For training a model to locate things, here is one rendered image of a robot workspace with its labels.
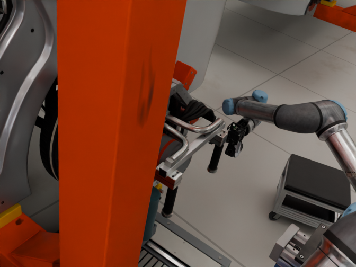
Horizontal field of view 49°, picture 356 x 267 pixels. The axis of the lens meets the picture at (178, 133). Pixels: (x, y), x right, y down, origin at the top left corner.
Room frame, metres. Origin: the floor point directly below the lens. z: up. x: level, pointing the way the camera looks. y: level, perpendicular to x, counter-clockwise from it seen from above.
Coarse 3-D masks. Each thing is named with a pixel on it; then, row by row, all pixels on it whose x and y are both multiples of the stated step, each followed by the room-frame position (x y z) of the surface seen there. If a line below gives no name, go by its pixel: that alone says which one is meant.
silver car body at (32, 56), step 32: (0, 0) 0.98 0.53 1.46; (32, 0) 1.04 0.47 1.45; (192, 0) 1.77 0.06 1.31; (224, 0) 2.08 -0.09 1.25; (0, 32) 0.96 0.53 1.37; (32, 32) 1.04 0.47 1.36; (192, 32) 1.83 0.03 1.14; (0, 64) 0.94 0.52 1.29; (32, 64) 1.03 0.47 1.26; (192, 64) 1.89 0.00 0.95; (0, 96) 0.93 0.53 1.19; (32, 96) 1.00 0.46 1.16; (0, 128) 0.92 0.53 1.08; (0, 160) 0.89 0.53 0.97; (0, 192) 0.87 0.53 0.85
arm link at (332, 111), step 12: (324, 108) 1.29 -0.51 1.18; (336, 108) 1.32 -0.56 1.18; (324, 120) 1.26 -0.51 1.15; (336, 120) 1.26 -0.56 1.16; (324, 132) 1.24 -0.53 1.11; (336, 132) 1.23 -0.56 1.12; (336, 144) 1.20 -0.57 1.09; (348, 144) 1.19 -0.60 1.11; (336, 156) 1.18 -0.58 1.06; (348, 156) 1.16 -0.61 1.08; (348, 168) 1.13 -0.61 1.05
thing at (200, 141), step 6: (222, 126) 1.34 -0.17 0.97; (210, 132) 1.27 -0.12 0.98; (216, 132) 1.30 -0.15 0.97; (198, 138) 1.22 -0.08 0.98; (204, 138) 1.22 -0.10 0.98; (210, 138) 1.26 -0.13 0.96; (192, 144) 1.17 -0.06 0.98; (198, 144) 1.18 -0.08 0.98; (204, 144) 1.22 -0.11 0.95; (192, 150) 1.14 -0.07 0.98; (186, 156) 1.10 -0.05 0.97; (180, 162) 1.07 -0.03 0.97; (162, 168) 1.00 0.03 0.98; (168, 168) 1.01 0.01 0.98; (174, 168) 1.04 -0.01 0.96; (162, 174) 1.00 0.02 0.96; (168, 174) 1.01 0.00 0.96
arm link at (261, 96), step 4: (256, 92) 1.62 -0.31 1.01; (260, 92) 1.63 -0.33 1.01; (264, 92) 1.64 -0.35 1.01; (244, 96) 1.61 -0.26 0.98; (248, 96) 1.61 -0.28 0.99; (252, 96) 1.61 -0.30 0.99; (256, 96) 1.60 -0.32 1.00; (260, 96) 1.60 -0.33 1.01; (264, 96) 1.60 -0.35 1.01; (252, 100) 1.58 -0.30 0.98; (256, 100) 1.59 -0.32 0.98; (260, 100) 1.59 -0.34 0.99; (264, 100) 1.60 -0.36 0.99
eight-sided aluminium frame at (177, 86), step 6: (174, 84) 1.34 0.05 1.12; (180, 84) 1.36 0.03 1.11; (174, 90) 1.33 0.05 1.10; (180, 90) 1.36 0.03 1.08; (186, 90) 1.42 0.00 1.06; (174, 96) 1.45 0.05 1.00; (180, 96) 1.38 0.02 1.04; (186, 96) 1.43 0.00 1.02; (180, 102) 1.48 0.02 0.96; (186, 102) 1.44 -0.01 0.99; (180, 108) 1.49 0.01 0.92; (180, 114) 1.50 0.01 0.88; (174, 126) 1.50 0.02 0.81; (186, 132) 1.50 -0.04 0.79; (174, 138) 1.49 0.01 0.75; (156, 180) 1.32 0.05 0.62
